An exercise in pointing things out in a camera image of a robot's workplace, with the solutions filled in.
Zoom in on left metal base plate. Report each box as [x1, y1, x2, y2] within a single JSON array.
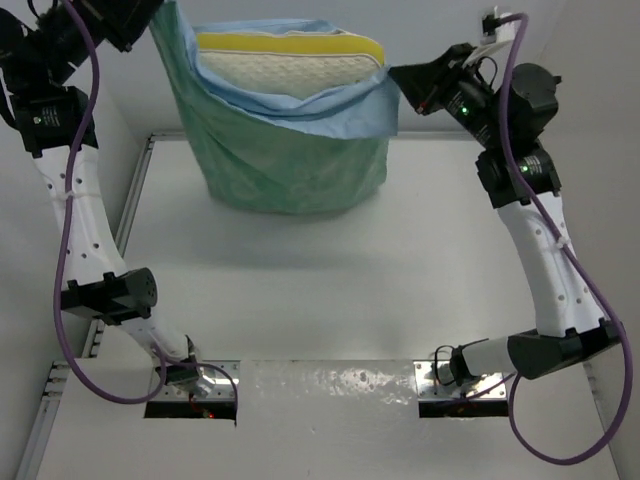
[[153, 360, 240, 402]]

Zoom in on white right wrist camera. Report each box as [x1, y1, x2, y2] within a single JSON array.
[[472, 6, 522, 58]]

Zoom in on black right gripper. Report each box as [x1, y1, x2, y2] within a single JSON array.
[[388, 41, 505, 148]]

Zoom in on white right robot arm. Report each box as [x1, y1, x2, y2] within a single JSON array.
[[389, 43, 620, 386]]

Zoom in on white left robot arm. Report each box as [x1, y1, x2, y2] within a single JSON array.
[[1, 1, 201, 394]]

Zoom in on blue and green pillowcase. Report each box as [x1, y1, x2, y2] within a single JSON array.
[[150, 1, 399, 215]]

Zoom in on metal base plate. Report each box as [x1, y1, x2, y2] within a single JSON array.
[[413, 359, 511, 404], [153, 360, 240, 402]]

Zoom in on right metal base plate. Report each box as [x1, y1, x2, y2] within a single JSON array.
[[413, 359, 511, 404]]

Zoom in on white pillow with yellow band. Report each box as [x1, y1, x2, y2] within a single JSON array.
[[196, 30, 385, 100]]

